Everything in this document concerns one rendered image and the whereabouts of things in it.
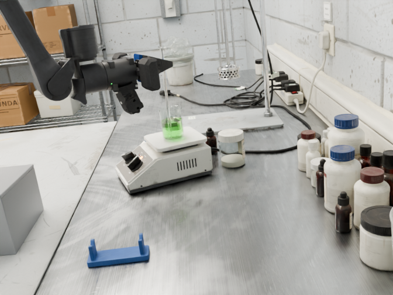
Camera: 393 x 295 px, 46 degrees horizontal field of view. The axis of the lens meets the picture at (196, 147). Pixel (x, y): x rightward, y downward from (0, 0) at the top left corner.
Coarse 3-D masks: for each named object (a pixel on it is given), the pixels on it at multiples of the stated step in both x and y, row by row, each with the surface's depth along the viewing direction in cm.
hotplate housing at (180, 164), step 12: (144, 144) 110; (204, 144) 105; (156, 156) 101; (168, 156) 101; (180, 156) 101; (192, 156) 103; (204, 156) 104; (144, 168) 100; (156, 168) 100; (168, 168) 101; (180, 168) 102; (192, 168) 103; (204, 168) 104; (132, 180) 99; (144, 180) 100; (156, 180) 101; (168, 180) 102; (180, 180) 103; (132, 192) 100
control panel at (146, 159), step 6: (138, 150) 108; (138, 156) 106; (144, 156) 104; (120, 162) 109; (144, 162) 102; (120, 168) 107; (126, 168) 105; (126, 174) 102; (132, 174) 101; (126, 180) 100
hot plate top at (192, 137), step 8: (184, 128) 112; (192, 128) 111; (144, 136) 109; (152, 136) 109; (160, 136) 108; (184, 136) 106; (192, 136) 105; (200, 136) 105; (152, 144) 103; (160, 144) 103; (168, 144) 102; (176, 144) 101; (184, 144) 102; (192, 144) 102
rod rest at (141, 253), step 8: (88, 248) 74; (120, 248) 78; (128, 248) 77; (136, 248) 77; (144, 248) 77; (88, 256) 76; (96, 256) 76; (104, 256) 76; (112, 256) 75; (120, 256) 75; (128, 256) 75; (136, 256) 75; (144, 256) 75; (88, 264) 75; (96, 264) 75; (104, 264) 75; (112, 264) 75
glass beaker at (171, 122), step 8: (176, 104) 105; (160, 112) 102; (168, 112) 101; (176, 112) 101; (160, 120) 103; (168, 120) 102; (176, 120) 102; (168, 128) 102; (176, 128) 102; (168, 136) 103; (176, 136) 103
